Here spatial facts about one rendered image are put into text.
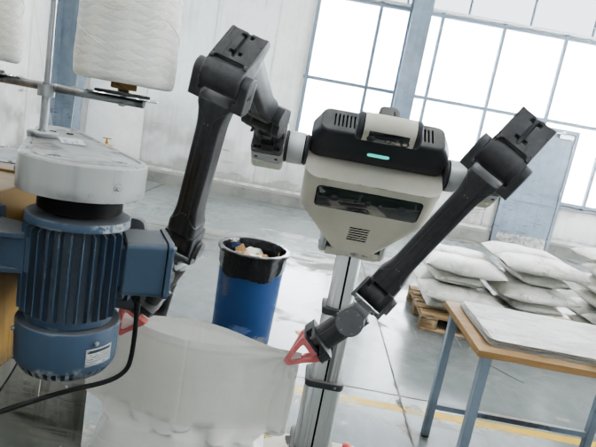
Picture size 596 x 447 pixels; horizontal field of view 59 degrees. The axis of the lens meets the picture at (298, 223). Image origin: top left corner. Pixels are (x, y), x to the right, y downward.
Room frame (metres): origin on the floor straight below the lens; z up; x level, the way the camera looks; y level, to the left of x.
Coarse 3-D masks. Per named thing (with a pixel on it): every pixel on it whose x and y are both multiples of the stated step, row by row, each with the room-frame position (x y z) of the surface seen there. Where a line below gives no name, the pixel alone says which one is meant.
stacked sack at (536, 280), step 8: (504, 264) 4.70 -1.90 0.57; (512, 272) 4.48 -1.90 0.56; (520, 272) 4.38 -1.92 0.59; (528, 280) 4.25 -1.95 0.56; (536, 280) 4.26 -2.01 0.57; (544, 280) 4.27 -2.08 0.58; (552, 280) 4.28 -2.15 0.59; (560, 280) 4.29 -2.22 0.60; (560, 288) 4.26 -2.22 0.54; (568, 288) 4.29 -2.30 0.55
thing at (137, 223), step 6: (132, 216) 0.87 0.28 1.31; (132, 222) 0.86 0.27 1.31; (138, 222) 0.86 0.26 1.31; (144, 222) 0.87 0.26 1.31; (132, 228) 0.86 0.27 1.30; (138, 228) 0.86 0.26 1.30; (144, 228) 0.86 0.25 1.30; (120, 294) 0.83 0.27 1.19; (120, 300) 0.86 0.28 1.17; (126, 300) 0.84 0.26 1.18; (120, 306) 0.86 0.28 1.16; (126, 306) 0.86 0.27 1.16; (132, 306) 0.86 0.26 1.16
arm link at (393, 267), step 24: (480, 144) 0.97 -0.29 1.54; (480, 168) 1.00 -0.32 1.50; (528, 168) 0.95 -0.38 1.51; (456, 192) 0.99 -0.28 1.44; (480, 192) 0.97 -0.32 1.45; (504, 192) 0.96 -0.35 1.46; (432, 216) 1.01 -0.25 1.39; (456, 216) 0.99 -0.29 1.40; (432, 240) 1.01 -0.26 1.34; (384, 264) 1.07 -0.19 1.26; (408, 264) 1.04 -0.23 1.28; (360, 288) 1.09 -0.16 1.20; (384, 288) 1.06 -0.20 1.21
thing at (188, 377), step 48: (144, 336) 1.08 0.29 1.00; (192, 336) 1.16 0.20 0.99; (240, 336) 1.13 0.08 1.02; (144, 384) 1.07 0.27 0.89; (192, 384) 1.05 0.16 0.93; (240, 384) 1.07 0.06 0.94; (288, 384) 1.09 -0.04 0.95; (96, 432) 1.06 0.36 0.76; (144, 432) 1.04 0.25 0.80; (192, 432) 1.05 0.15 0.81; (240, 432) 1.07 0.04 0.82
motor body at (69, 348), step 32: (32, 224) 0.72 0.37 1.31; (64, 224) 0.70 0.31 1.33; (96, 224) 0.72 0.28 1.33; (128, 224) 0.77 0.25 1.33; (32, 256) 0.71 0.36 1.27; (64, 256) 0.71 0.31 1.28; (96, 256) 0.73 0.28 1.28; (32, 288) 0.71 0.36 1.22; (64, 288) 0.71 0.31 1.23; (96, 288) 0.73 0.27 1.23; (32, 320) 0.72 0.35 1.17; (64, 320) 0.70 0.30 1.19; (96, 320) 0.73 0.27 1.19; (32, 352) 0.70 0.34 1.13; (64, 352) 0.70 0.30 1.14; (96, 352) 0.73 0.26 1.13
